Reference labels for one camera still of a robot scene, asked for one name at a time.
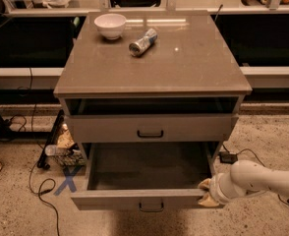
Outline crushed silver blue can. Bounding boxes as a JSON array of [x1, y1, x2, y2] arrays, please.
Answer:
[[129, 29, 157, 57]]

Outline grey drawer cabinet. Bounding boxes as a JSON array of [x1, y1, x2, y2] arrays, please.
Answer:
[[53, 10, 253, 199]]

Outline grey drawer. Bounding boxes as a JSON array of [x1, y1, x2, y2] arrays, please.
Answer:
[[65, 114, 238, 143], [72, 142, 216, 212]]

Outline black floor cable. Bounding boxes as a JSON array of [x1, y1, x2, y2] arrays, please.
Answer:
[[221, 143, 289, 215], [28, 66, 61, 236]]

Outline black stand leg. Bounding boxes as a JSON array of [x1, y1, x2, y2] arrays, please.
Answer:
[[36, 110, 64, 170]]

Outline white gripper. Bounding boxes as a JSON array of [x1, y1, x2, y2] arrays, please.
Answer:
[[198, 173, 247, 207]]

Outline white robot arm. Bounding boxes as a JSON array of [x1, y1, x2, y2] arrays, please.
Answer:
[[199, 160, 289, 207]]

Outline black floor cable right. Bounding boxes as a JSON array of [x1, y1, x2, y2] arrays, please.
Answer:
[[221, 143, 289, 215]]

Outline blue tape cross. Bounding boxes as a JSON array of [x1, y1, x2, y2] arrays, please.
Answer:
[[54, 165, 82, 196]]

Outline black power adapter box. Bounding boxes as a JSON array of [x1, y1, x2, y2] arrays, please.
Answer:
[[219, 151, 238, 164]]

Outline black floor cable left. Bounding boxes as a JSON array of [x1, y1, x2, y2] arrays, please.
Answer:
[[28, 66, 61, 236]]

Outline white bowl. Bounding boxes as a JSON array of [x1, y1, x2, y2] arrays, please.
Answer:
[[94, 13, 127, 40]]

